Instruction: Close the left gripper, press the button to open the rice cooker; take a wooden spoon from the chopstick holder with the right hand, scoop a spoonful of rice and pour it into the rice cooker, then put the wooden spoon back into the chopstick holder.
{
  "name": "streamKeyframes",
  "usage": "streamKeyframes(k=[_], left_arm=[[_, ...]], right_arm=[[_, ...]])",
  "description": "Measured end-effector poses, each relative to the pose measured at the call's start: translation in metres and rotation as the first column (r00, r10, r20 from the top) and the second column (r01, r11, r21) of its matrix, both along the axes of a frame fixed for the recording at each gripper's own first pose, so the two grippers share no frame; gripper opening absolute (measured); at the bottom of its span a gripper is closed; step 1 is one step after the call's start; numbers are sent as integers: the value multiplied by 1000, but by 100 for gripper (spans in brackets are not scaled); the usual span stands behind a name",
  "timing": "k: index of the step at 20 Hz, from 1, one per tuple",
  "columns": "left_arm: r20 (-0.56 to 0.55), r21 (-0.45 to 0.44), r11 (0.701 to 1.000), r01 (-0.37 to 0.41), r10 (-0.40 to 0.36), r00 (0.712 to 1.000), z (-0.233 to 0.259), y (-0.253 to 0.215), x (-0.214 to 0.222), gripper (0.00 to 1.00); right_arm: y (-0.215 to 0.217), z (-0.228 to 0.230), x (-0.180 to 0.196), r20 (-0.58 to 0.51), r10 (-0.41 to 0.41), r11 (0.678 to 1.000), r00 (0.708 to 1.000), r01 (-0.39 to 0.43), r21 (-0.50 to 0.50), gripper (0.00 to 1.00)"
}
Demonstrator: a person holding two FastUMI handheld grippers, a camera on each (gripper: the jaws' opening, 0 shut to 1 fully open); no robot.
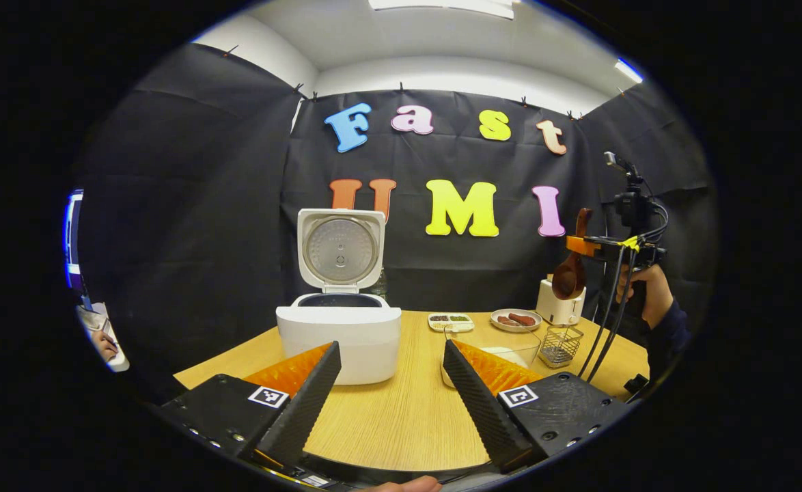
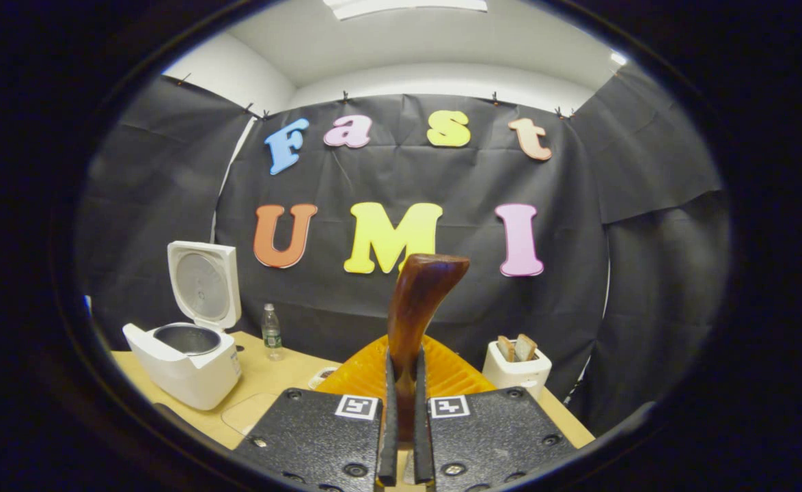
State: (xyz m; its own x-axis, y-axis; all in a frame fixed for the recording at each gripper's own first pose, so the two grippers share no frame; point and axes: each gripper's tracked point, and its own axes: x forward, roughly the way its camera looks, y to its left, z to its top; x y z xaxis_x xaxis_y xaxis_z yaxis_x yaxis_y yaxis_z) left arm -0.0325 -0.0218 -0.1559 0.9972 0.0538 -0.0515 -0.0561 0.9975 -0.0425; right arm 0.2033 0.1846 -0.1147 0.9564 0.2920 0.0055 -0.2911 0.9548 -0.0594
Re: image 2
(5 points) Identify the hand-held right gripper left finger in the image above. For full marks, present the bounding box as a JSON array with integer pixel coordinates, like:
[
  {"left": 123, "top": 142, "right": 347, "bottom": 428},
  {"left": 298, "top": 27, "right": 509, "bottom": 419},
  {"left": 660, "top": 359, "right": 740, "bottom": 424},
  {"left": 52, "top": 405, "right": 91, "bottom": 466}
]
[{"left": 230, "top": 335, "right": 400, "bottom": 492}]

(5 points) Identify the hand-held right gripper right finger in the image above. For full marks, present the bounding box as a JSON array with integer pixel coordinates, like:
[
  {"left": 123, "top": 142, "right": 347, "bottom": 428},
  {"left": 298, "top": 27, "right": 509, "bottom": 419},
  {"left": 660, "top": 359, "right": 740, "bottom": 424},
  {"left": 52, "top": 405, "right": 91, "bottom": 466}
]
[{"left": 411, "top": 338, "right": 576, "bottom": 489}]

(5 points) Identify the white rice cooker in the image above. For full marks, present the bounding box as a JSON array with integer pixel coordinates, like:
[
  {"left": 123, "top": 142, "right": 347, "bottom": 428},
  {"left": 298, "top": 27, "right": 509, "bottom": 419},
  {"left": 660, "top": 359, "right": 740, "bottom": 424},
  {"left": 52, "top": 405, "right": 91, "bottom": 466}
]
[{"left": 122, "top": 241, "right": 243, "bottom": 411}]

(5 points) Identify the brown wooden spoon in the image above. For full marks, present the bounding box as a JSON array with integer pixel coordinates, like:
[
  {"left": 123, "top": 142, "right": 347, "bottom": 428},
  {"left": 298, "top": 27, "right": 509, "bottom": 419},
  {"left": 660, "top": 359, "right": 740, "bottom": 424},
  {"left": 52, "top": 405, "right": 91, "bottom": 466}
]
[{"left": 387, "top": 254, "right": 471, "bottom": 441}]

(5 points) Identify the white toaster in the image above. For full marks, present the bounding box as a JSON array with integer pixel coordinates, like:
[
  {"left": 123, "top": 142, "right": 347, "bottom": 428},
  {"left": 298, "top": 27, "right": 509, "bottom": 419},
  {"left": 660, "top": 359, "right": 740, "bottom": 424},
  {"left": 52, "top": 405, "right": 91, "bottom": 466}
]
[{"left": 482, "top": 340, "right": 553, "bottom": 400}]

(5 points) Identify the clear plastic water bottle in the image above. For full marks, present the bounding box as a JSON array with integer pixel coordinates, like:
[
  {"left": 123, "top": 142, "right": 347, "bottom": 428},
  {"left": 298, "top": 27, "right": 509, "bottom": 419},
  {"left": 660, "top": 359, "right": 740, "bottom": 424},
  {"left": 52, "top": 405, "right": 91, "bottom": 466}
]
[{"left": 262, "top": 303, "right": 284, "bottom": 361}]

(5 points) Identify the black backdrop cloth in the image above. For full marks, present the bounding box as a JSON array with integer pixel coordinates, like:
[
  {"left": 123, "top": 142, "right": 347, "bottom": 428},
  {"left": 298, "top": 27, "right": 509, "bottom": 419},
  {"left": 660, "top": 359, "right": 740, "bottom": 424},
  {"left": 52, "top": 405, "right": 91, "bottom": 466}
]
[{"left": 77, "top": 65, "right": 730, "bottom": 438}]

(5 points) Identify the large ceiling light panel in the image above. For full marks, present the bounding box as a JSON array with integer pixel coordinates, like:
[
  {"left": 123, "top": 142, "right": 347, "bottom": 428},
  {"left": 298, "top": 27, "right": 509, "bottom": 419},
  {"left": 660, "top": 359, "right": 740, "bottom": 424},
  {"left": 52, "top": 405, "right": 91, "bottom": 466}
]
[{"left": 324, "top": 0, "right": 489, "bottom": 20}]

